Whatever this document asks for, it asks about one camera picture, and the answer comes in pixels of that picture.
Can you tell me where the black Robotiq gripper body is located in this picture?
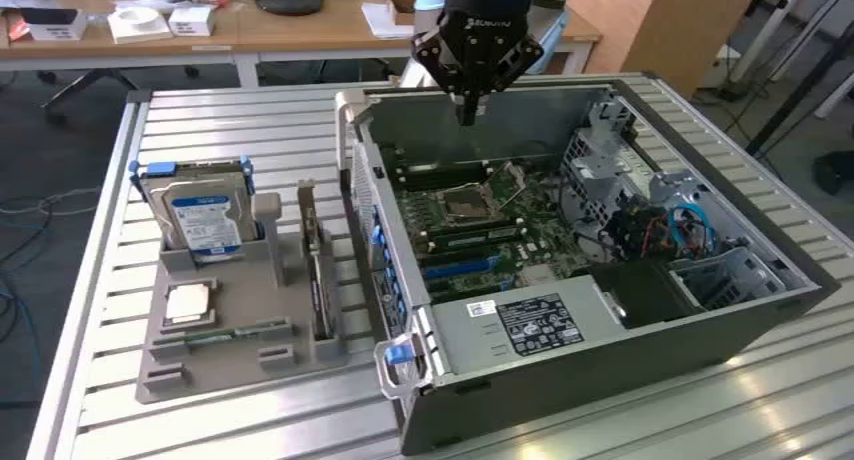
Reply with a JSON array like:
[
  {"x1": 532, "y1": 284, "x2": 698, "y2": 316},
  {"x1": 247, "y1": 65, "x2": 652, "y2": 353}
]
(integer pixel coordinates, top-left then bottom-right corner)
[{"x1": 436, "y1": 0, "x2": 539, "y2": 95}]

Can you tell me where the graphics card with metal bracket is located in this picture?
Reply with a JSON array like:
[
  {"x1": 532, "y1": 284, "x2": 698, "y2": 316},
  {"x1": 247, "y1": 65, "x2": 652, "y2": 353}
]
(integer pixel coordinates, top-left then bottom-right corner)
[{"x1": 295, "y1": 178, "x2": 343, "y2": 342}]

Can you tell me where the white paper stack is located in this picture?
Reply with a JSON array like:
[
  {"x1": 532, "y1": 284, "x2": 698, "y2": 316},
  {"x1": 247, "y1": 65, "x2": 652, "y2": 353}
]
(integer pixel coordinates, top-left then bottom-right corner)
[{"x1": 359, "y1": 2, "x2": 419, "y2": 40}]

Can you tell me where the metal socket cover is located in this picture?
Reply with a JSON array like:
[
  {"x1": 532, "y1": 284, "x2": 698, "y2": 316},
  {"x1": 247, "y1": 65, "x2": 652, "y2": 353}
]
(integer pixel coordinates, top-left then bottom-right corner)
[{"x1": 484, "y1": 159, "x2": 536, "y2": 207}]

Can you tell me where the wooden cabinet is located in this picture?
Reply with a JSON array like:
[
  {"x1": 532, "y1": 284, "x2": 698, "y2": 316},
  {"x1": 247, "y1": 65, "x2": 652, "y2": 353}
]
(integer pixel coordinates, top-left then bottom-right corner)
[{"x1": 565, "y1": 0, "x2": 766, "y2": 89}]

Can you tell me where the silver metal disk bay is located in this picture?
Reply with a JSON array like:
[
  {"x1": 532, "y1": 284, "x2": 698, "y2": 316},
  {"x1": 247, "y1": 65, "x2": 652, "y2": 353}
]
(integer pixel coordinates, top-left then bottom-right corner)
[
  {"x1": 557, "y1": 99, "x2": 666, "y2": 224},
  {"x1": 666, "y1": 247, "x2": 792, "y2": 315}
]

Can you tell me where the CPU socket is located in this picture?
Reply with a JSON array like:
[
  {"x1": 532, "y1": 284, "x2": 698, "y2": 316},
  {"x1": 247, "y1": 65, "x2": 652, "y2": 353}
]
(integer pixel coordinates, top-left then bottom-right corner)
[{"x1": 436, "y1": 185, "x2": 496, "y2": 222}]

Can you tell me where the small white box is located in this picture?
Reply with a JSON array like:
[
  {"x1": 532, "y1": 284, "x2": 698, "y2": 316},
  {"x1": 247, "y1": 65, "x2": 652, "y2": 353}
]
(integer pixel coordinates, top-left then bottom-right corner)
[{"x1": 166, "y1": 5, "x2": 216, "y2": 36}]

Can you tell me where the green motherboard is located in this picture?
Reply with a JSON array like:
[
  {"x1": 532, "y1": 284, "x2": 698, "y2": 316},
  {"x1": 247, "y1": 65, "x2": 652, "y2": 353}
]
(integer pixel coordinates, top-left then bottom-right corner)
[{"x1": 389, "y1": 152, "x2": 599, "y2": 304}]

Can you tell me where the black PCIe expansion slot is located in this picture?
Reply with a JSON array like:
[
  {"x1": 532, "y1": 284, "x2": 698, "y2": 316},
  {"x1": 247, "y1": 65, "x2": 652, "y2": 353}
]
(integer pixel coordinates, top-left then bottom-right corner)
[{"x1": 417, "y1": 242, "x2": 505, "y2": 261}]

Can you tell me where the blue PCIe expansion slot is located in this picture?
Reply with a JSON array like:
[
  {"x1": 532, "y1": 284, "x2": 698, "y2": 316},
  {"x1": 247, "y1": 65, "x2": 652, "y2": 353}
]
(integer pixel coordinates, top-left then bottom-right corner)
[
  {"x1": 423, "y1": 265, "x2": 505, "y2": 287},
  {"x1": 420, "y1": 255, "x2": 503, "y2": 276}
]

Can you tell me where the black stand pole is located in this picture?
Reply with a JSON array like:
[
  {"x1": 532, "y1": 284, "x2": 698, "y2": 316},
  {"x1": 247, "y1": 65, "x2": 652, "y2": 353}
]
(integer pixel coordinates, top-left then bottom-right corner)
[{"x1": 746, "y1": 32, "x2": 854, "y2": 156}]

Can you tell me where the white box with round hole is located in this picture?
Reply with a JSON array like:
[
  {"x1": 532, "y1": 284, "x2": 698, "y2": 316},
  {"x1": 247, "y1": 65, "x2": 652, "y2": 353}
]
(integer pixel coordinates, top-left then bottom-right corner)
[{"x1": 105, "y1": 4, "x2": 168, "y2": 45}]

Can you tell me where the hard disk with blue caddy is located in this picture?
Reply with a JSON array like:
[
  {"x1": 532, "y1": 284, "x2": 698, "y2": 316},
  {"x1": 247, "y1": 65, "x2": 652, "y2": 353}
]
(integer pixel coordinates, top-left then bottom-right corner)
[{"x1": 125, "y1": 155, "x2": 263, "y2": 264}]

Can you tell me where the wooden desk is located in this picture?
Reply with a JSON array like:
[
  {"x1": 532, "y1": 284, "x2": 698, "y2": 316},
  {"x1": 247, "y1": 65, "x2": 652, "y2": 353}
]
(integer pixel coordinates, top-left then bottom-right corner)
[{"x1": 0, "y1": 0, "x2": 601, "y2": 74}]

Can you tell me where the white labelled box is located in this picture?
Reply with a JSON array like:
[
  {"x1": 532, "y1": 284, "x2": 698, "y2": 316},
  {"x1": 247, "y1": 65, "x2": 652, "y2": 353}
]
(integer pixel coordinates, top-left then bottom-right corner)
[{"x1": 29, "y1": 20, "x2": 88, "y2": 41}]

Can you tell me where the grey power supply with label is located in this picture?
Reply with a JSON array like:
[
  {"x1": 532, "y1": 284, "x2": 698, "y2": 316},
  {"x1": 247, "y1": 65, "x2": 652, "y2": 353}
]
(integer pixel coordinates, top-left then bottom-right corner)
[{"x1": 429, "y1": 274, "x2": 629, "y2": 376}]

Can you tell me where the black office chair base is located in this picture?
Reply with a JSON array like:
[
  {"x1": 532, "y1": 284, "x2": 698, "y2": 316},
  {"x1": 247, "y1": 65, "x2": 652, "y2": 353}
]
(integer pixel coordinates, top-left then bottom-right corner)
[{"x1": 38, "y1": 67, "x2": 141, "y2": 127}]

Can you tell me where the grey plastic parts rack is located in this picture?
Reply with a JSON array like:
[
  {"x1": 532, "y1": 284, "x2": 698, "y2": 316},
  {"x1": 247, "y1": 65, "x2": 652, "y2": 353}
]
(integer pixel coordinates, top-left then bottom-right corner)
[{"x1": 132, "y1": 191, "x2": 352, "y2": 405}]

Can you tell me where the silver CPU chip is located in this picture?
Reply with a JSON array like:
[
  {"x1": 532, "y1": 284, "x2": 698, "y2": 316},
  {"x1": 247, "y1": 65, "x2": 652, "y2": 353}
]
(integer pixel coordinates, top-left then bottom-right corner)
[{"x1": 162, "y1": 285, "x2": 209, "y2": 326}]

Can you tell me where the open dark grey PC case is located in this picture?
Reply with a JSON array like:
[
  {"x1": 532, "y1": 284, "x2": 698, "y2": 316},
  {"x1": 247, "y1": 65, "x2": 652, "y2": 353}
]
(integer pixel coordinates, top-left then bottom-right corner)
[{"x1": 332, "y1": 77, "x2": 843, "y2": 457}]

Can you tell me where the black power wire bundle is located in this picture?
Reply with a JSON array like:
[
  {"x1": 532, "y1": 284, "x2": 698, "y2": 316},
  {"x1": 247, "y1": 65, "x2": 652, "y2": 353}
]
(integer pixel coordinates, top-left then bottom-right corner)
[{"x1": 572, "y1": 199, "x2": 645, "y2": 264}]

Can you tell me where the blue data wire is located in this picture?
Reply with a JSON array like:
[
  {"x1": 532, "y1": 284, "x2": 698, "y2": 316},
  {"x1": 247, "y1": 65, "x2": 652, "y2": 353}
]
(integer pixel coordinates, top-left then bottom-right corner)
[{"x1": 668, "y1": 203, "x2": 720, "y2": 262}]

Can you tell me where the red data wire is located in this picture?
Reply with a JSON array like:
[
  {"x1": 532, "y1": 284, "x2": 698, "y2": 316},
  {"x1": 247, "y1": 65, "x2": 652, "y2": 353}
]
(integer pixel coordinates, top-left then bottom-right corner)
[{"x1": 637, "y1": 214, "x2": 670, "y2": 260}]

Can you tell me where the blue floor cable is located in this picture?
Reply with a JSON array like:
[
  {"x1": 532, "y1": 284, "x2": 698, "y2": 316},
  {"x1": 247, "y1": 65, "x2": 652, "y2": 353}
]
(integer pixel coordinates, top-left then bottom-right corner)
[{"x1": 0, "y1": 219, "x2": 54, "y2": 411}]

